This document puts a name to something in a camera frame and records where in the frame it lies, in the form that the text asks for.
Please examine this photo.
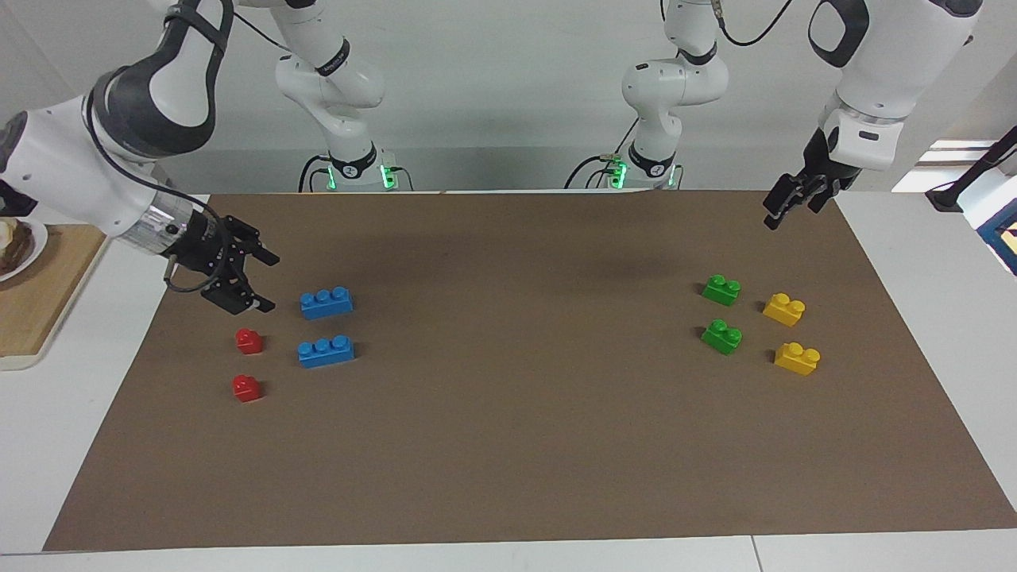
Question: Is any brown paper table mat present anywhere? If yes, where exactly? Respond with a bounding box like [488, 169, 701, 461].
[42, 189, 1017, 553]

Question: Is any green two-stud toy brick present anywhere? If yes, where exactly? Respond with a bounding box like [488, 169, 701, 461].
[701, 319, 744, 356]
[701, 274, 742, 307]

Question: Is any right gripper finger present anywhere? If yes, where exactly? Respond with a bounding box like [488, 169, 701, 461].
[201, 272, 276, 315]
[226, 216, 280, 266]

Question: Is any brown food on plate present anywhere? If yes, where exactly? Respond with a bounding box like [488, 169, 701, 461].
[0, 221, 33, 271]

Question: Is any yellow two-stud toy brick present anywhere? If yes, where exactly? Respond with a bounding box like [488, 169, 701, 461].
[774, 342, 822, 377]
[762, 292, 806, 328]

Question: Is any black clamp mount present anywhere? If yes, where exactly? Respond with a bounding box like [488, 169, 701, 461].
[0, 181, 39, 218]

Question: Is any wooden cutting board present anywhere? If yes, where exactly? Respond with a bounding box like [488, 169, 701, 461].
[0, 224, 112, 372]

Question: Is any white and blue device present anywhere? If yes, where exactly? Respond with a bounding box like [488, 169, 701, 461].
[957, 163, 1017, 276]

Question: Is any black right base cable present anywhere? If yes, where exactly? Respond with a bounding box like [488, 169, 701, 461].
[299, 154, 331, 193]

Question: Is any black base cable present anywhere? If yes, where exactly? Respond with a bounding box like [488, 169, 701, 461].
[299, 154, 331, 193]
[564, 156, 617, 190]

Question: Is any black left base cable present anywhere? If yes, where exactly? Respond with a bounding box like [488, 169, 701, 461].
[564, 156, 617, 190]

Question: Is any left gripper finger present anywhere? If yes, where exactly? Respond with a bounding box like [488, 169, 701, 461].
[806, 176, 841, 213]
[764, 175, 805, 231]

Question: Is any blue three-stud toy brick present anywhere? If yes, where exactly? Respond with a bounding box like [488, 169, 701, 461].
[297, 334, 356, 369]
[300, 286, 355, 321]

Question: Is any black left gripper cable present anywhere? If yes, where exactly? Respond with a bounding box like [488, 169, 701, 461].
[715, 0, 795, 46]

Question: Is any white plate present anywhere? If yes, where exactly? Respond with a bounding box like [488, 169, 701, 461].
[0, 218, 48, 283]

